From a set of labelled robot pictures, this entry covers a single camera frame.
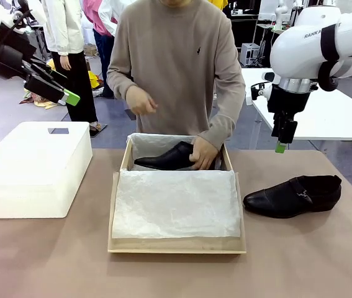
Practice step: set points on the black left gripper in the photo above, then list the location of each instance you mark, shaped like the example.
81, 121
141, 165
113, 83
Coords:
9, 60

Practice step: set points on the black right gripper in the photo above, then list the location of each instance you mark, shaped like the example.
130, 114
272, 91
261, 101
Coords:
287, 101

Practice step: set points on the black leather dress shoe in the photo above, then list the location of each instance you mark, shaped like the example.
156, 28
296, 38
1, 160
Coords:
166, 159
287, 198

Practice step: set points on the white tissue paper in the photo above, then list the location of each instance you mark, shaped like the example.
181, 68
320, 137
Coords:
175, 208

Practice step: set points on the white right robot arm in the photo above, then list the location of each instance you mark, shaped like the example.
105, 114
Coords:
303, 46

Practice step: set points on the person's left forearm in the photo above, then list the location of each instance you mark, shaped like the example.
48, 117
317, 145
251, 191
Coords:
228, 115

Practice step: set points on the person's right forearm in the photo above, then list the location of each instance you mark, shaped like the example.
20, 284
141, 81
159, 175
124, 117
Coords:
120, 80

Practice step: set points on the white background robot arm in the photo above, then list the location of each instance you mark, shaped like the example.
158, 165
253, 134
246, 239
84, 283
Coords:
280, 15

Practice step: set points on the small cardboard box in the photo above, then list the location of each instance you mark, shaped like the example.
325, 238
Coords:
90, 49

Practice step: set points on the brown cardboard shoe box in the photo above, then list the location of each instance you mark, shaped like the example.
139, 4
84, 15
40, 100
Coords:
175, 245

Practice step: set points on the person's left hand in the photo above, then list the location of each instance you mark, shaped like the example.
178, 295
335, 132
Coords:
205, 153

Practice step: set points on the person's right hand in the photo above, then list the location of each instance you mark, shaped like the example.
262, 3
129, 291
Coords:
140, 101

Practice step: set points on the white table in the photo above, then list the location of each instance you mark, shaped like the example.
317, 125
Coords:
327, 118

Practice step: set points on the yellow cloth pile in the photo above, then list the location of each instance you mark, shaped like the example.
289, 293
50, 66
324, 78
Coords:
93, 80

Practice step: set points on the figure in white jacket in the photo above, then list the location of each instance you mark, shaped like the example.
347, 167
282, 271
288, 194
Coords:
67, 31

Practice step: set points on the figure in pink top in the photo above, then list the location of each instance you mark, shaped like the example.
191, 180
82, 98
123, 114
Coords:
101, 46

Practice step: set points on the white plastic storage bin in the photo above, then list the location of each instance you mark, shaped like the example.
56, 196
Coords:
29, 167

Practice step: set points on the figure in white shirt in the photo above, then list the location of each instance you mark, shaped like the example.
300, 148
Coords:
110, 15

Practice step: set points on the person in beige sweater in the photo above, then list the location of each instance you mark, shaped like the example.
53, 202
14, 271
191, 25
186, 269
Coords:
175, 62

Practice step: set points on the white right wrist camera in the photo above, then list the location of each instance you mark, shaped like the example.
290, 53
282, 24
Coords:
264, 90

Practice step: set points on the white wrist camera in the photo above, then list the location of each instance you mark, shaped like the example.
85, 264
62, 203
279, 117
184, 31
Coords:
264, 90
14, 23

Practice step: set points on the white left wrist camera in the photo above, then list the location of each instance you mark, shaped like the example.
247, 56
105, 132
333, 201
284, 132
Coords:
14, 23

